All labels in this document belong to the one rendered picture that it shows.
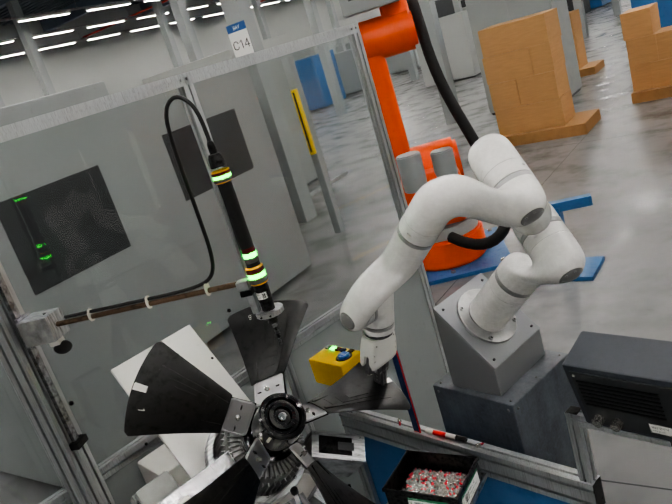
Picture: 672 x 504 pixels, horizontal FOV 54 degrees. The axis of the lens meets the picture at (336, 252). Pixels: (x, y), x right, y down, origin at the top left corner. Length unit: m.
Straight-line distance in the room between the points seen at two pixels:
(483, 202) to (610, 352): 0.42
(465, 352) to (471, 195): 0.73
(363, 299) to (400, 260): 0.13
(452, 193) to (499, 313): 0.66
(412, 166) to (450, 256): 0.80
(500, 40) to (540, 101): 0.96
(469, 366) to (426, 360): 1.16
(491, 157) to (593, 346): 0.46
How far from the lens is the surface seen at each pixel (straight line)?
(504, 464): 1.92
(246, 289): 1.60
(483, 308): 1.96
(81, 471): 2.09
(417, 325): 3.09
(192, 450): 1.86
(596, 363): 1.50
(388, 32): 5.36
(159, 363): 1.64
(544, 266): 1.74
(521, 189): 1.38
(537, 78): 9.34
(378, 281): 1.52
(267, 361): 1.74
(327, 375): 2.17
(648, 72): 10.52
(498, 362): 1.98
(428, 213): 1.37
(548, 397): 2.10
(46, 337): 1.88
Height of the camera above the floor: 2.00
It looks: 17 degrees down
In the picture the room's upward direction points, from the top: 17 degrees counter-clockwise
